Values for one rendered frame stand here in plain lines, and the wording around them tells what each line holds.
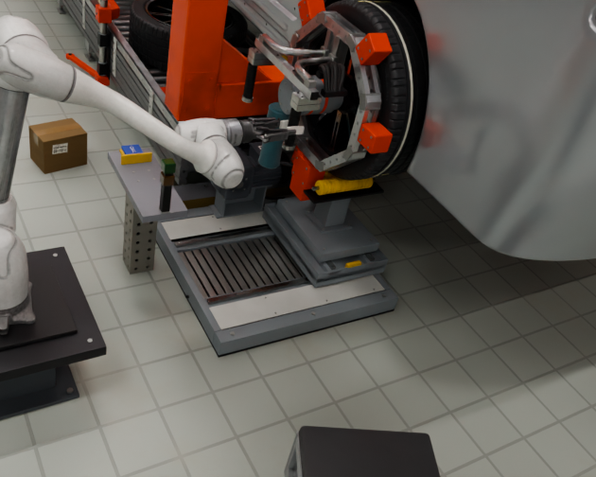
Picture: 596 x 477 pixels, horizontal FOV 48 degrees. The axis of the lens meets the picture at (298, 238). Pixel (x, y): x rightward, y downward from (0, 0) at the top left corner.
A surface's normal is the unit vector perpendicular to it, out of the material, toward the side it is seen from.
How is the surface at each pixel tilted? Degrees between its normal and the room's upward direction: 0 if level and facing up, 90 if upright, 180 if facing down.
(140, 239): 90
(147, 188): 0
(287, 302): 0
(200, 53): 90
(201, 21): 90
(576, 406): 0
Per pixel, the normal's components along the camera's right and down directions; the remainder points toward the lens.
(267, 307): 0.20, -0.77
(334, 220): 0.47, 0.61
